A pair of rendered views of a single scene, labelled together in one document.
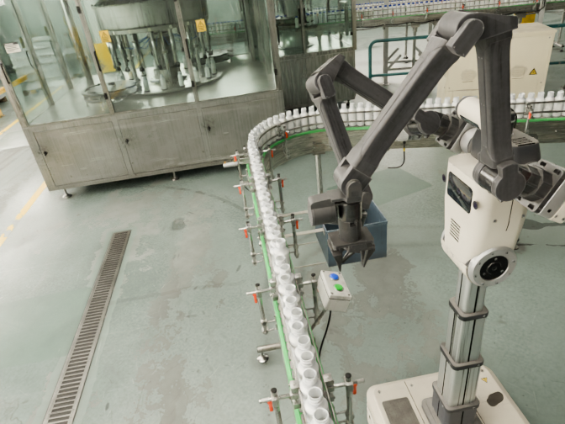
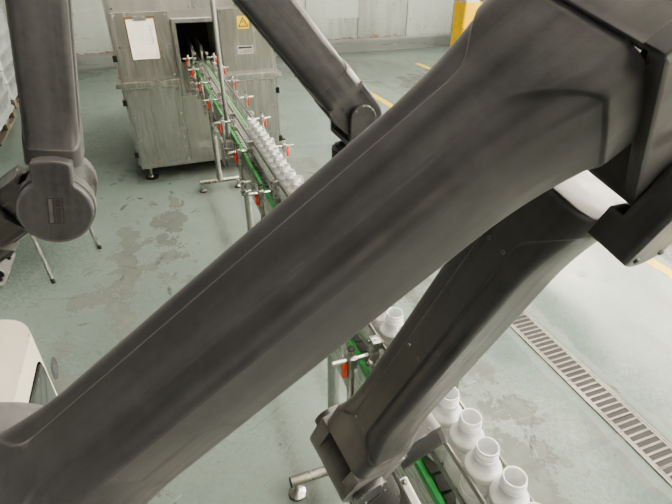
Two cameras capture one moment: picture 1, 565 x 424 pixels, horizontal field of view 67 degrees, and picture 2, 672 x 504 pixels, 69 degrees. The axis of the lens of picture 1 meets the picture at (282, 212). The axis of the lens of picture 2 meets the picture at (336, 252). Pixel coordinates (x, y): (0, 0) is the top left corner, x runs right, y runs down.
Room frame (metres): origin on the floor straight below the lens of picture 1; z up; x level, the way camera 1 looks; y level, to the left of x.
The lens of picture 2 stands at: (1.51, -0.35, 1.83)
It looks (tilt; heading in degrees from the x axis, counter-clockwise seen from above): 32 degrees down; 165
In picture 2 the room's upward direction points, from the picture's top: straight up
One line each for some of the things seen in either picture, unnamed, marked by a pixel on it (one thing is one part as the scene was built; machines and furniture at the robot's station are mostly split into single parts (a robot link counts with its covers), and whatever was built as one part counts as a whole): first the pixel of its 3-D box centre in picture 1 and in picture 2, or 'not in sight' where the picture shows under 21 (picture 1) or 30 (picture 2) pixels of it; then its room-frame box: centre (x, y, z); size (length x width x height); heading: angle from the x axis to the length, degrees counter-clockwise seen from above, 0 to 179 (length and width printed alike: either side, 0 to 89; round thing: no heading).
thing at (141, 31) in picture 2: not in sight; (142, 38); (-2.96, -0.77, 1.22); 0.23 x 0.03 x 0.32; 95
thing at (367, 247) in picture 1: (357, 251); not in sight; (0.88, -0.18, 1.44); 0.07 x 0.07 x 0.09; 5
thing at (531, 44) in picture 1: (487, 82); not in sight; (5.16, -2.69, 0.59); 1.10 x 0.62 x 1.18; 77
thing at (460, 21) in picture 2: not in sight; (464, 38); (-6.42, 3.96, 0.55); 0.40 x 0.40 x 1.10; 5
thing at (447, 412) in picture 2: (298, 331); (443, 423); (0.98, 0.00, 1.08); 0.06 x 0.06 x 0.17
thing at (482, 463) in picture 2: (292, 305); (479, 477); (1.10, 0.01, 1.08); 0.06 x 0.06 x 0.17
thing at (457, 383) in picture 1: (456, 384); not in sight; (1.15, -0.64, 0.49); 0.13 x 0.13 x 0.40; 5
